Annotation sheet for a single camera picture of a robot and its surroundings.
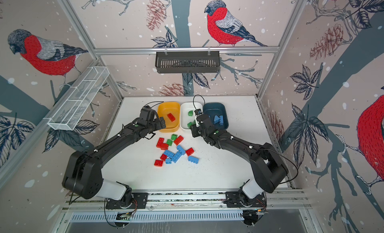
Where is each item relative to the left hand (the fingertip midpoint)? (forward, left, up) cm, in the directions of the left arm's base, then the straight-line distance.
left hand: (158, 122), depth 88 cm
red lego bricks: (+14, -5, -13) cm, 19 cm away
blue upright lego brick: (-12, -13, -12) cm, 22 cm away
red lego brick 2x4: (-5, -11, -14) cm, 18 cm away
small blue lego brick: (-19, -6, -13) cm, 24 cm away
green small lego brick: (-2, -8, -14) cm, 16 cm away
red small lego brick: (-16, -3, -14) cm, 21 cm away
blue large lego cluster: (-16, -9, -14) cm, 23 cm away
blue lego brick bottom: (-19, -22, -13) cm, 31 cm away
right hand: (-2, -21, -2) cm, 21 cm away
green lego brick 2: (-7, -5, -12) cm, 15 cm away
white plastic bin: (+22, -14, -13) cm, 30 cm away
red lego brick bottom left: (-20, -1, -14) cm, 24 cm away
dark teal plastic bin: (+17, -39, -13) cm, 44 cm away
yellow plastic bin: (+17, -4, -11) cm, 21 cm away
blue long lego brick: (+10, -41, -12) cm, 44 cm away
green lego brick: (+17, -19, -13) cm, 29 cm away
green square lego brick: (+7, -18, -13) cm, 24 cm away
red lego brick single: (-13, -19, -14) cm, 27 cm away
